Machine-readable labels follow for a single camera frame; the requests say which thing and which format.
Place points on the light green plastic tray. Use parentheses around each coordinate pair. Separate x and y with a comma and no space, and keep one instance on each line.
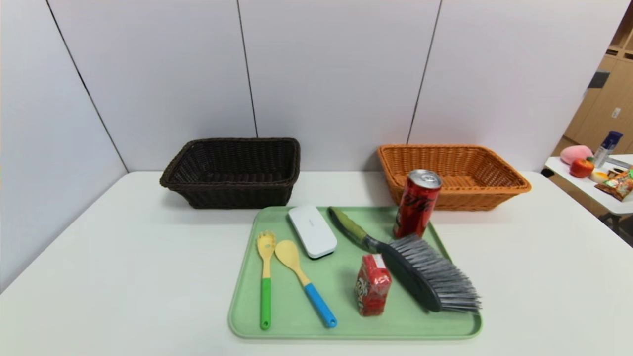
(341,277)

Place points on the white side table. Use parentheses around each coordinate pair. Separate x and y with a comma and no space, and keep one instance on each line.
(588,190)

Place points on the grey bristle hand brush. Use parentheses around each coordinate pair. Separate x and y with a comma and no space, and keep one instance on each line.
(420,272)

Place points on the yellow toy bun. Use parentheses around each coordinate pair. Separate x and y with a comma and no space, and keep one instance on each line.
(599,176)

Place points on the orange green snack packet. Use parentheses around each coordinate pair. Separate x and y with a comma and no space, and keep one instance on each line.
(618,185)

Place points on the red soda can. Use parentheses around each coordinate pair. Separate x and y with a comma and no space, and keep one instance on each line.
(416,207)

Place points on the white rectangular case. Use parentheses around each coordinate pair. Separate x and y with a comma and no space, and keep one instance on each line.
(312,230)

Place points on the red toy apple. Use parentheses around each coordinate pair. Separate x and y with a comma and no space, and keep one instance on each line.
(581,168)

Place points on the orange wicker basket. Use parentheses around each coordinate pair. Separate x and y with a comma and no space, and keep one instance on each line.
(474,195)

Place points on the dark grey wall plate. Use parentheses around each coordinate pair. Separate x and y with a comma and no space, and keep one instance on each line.
(599,79)

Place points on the pink toy peach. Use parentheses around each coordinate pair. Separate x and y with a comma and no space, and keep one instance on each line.
(574,152)

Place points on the clear bottle blue cap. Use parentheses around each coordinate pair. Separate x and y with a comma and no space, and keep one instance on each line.
(607,146)

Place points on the dark brown wicker basket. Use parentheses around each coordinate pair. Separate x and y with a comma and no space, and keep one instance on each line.
(232,190)

